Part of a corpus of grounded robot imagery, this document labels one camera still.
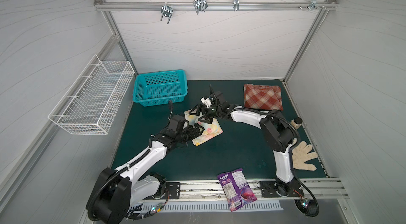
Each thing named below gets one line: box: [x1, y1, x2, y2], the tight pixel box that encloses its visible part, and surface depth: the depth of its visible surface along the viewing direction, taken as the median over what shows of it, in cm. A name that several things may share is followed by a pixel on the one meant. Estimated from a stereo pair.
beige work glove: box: [291, 137, 318, 171], surface depth 86 cm
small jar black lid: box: [290, 117, 303, 130], surface depth 90 cm
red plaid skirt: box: [243, 84, 284, 111], surface depth 109 cm
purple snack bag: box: [217, 167, 258, 212], surface depth 74 cm
